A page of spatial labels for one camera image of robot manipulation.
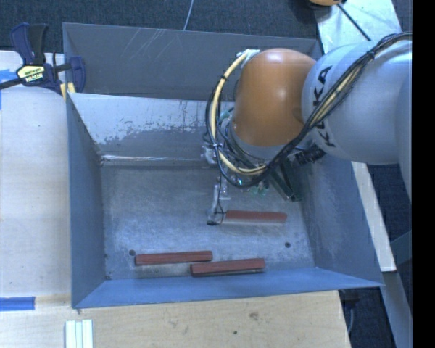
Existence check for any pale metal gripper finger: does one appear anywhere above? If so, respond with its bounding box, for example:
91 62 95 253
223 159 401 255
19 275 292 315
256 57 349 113
201 143 219 167
206 183 231 227

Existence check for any red-brown flat block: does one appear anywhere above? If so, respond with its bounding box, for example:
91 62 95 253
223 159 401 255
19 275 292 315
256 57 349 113
223 210 289 225
134 250 214 267
189 257 267 278

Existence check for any grey metal bin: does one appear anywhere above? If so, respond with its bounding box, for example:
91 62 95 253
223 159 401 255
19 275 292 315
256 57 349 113
62 22 386 310

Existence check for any pale wood flat board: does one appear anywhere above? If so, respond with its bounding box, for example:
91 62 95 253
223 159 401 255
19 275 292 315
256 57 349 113
0 85 73 299

